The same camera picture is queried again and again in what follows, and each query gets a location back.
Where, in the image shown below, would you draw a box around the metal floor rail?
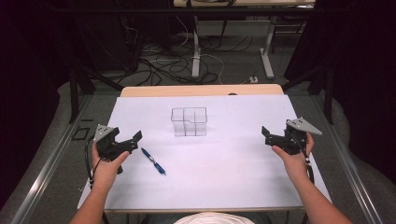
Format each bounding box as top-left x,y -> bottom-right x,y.
10,94 -> 94,224
312,94 -> 385,224

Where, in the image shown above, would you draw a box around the black floor cables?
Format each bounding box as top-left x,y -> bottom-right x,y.
124,27 -> 254,88

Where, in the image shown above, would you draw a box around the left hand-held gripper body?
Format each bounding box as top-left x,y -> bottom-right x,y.
92,124 -> 129,163

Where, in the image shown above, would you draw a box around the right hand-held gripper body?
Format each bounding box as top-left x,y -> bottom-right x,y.
274,117 -> 323,156

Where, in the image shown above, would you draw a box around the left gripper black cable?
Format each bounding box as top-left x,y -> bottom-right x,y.
83,135 -> 104,191

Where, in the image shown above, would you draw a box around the white table sheet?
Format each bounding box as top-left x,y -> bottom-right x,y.
77,94 -> 332,211

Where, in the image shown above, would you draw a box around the person's white shirt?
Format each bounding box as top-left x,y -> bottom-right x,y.
173,211 -> 256,224

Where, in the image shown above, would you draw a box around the black metal stand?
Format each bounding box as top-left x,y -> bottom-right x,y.
66,55 -> 125,125
281,63 -> 335,126

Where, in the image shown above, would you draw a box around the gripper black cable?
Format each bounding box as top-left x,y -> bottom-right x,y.
292,132 -> 316,185
83,135 -> 104,191

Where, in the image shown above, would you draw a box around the white desk frame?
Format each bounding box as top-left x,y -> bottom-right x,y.
173,0 -> 316,80

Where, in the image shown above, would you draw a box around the person's right hand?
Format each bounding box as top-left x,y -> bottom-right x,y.
271,133 -> 315,180

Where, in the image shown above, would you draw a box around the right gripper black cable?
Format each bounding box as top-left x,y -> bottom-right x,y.
292,132 -> 316,185

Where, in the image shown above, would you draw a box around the person's left hand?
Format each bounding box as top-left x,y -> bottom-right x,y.
91,142 -> 131,189

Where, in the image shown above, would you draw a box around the white floor cable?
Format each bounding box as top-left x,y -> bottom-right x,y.
174,15 -> 226,86

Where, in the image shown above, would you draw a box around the blue pen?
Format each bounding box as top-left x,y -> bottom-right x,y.
140,147 -> 167,176

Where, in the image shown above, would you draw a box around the clear plastic divided container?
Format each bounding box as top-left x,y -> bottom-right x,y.
170,106 -> 208,138

